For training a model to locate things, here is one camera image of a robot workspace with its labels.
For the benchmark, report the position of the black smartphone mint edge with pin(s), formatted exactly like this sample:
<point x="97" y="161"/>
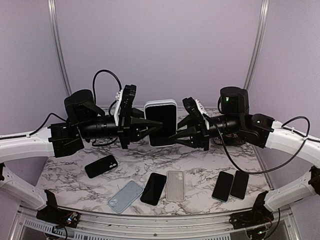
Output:
<point x="222" y="186"/>

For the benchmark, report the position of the black smartphone dark edge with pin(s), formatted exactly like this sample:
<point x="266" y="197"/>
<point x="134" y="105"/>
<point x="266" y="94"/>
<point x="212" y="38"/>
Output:
<point x="153" y="189"/>

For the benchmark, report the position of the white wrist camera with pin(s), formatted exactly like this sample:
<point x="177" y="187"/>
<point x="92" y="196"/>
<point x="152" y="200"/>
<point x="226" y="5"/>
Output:
<point x="118" y="99"/>
<point x="203" y="113"/>

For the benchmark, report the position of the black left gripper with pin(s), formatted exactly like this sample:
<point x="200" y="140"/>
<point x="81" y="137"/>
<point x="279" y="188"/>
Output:
<point x="131" y="124"/>

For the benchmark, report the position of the black smartphone green edge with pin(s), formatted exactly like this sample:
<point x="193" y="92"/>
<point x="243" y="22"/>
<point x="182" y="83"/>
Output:
<point x="239" y="185"/>

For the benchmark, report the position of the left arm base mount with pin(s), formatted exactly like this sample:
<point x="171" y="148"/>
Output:
<point x="53" y="214"/>

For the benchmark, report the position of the light blue phone case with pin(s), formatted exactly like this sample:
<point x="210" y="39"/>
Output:
<point x="125" y="197"/>

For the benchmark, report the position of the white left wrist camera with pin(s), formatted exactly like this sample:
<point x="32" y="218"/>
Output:
<point x="118" y="99"/>

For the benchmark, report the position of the right aluminium frame post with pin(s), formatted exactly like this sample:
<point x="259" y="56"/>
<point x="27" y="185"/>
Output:
<point x="260" y="33"/>

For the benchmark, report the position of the left aluminium frame post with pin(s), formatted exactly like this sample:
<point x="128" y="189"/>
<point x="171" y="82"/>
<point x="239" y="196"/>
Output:
<point x="53" y="18"/>

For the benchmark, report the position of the black patterned square plate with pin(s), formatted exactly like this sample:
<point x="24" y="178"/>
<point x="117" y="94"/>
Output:
<point x="229" y="140"/>

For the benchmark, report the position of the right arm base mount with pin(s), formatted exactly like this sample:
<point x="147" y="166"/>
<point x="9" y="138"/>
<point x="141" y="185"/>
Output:
<point x="259" y="214"/>

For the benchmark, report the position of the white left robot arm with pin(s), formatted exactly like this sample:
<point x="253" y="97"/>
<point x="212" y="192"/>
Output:
<point x="25" y="146"/>

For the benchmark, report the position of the aluminium front rail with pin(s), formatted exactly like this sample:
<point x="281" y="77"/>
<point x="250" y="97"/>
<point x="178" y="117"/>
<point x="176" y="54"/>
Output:
<point x="109" y="226"/>

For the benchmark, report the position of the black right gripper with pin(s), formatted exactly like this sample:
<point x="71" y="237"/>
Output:
<point x="197" y="129"/>

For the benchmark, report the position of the black phone case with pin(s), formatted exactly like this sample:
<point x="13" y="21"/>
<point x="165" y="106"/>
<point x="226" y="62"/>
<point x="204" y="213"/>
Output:
<point x="101" y="166"/>

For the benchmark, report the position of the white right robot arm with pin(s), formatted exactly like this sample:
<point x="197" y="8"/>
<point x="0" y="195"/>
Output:
<point x="298" y="144"/>

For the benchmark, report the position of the aluminium frame post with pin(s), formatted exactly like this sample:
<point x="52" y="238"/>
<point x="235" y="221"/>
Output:
<point x="260" y="33"/>
<point x="53" y="18"/>

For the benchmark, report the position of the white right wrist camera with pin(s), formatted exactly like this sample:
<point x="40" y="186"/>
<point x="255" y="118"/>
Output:
<point x="203" y="113"/>

